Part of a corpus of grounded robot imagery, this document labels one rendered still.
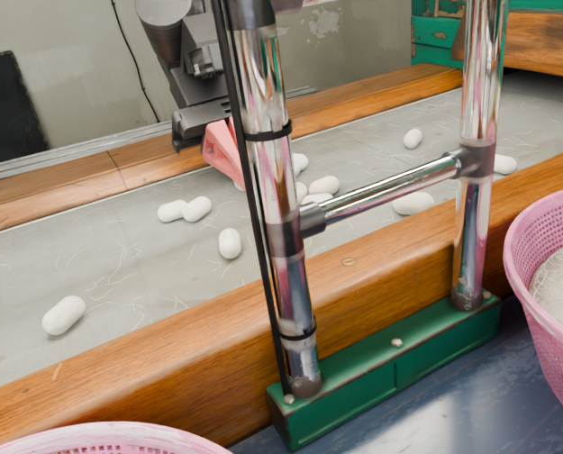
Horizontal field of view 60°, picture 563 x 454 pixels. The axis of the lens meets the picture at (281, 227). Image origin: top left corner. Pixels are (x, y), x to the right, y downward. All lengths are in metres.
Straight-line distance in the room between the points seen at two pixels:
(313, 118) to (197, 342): 0.47
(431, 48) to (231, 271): 0.66
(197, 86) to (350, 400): 0.36
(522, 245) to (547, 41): 0.38
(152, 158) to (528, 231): 0.45
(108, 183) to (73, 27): 1.91
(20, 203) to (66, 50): 1.91
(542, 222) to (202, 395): 0.30
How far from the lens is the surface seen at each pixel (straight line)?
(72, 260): 0.52
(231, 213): 0.52
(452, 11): 0.92
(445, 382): 0.41
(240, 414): 0.37
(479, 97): 0.33
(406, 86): 0.83
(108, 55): 2.54
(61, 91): 2.54
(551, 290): 0.42
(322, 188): 0.51
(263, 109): 0.24
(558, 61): 0.73
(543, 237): 0.46
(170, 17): 0.54
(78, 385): 0.33
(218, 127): 0.53
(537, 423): 0.40
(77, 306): 0.42
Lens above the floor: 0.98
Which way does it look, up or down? 30 degrees down
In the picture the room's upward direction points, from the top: 9 degrees counter-clockwise
